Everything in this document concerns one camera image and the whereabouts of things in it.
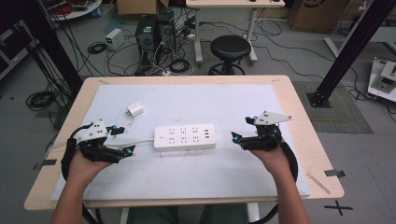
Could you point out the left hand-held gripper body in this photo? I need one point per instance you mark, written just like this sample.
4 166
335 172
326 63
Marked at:
93 133

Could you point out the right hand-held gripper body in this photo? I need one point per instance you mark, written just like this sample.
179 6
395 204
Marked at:
267 137

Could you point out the white power adapter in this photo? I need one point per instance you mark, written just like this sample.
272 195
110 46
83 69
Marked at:
135 109

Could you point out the white power strip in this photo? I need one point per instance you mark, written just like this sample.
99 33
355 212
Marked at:
186 137

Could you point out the person's right hand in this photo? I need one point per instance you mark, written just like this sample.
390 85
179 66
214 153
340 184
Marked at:
274 161

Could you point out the person's left hand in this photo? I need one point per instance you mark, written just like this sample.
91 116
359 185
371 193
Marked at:
82 169

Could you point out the grey tape piece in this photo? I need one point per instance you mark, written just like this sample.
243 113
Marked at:
334 173
48 162

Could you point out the white table mat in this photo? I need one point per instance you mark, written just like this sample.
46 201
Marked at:
186 177

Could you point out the thin wooden stick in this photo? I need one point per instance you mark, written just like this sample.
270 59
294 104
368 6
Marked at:
317 183

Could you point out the person's left leg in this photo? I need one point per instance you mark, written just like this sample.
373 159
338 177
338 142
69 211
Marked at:
152 216

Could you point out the person's leg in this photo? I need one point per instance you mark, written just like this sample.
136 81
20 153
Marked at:
152 216
224 215

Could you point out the black round stool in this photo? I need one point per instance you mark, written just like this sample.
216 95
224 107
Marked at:
230 46

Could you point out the grey floor mat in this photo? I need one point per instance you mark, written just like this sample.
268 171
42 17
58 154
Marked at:
342 119

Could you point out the person's right leg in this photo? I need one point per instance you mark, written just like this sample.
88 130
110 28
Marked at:
224 215

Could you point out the white bench power supply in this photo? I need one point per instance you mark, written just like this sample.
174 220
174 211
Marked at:
114 39

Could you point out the black computer tower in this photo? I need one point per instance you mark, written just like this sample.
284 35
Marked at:
146 37
166 31

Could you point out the grey metal rack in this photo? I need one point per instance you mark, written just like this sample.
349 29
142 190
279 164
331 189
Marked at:
12 59

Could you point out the white desk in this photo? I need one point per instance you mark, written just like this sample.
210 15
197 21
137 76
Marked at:
233 3

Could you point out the large cardboard box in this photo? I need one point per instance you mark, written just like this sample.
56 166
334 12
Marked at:
314 15

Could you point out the round white table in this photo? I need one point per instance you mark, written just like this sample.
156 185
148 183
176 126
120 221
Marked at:
90 8

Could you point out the white device on floor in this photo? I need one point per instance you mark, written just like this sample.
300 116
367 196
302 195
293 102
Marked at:
384 79

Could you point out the black metal stand post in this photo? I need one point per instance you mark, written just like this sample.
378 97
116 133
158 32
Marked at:
53 46
351 53

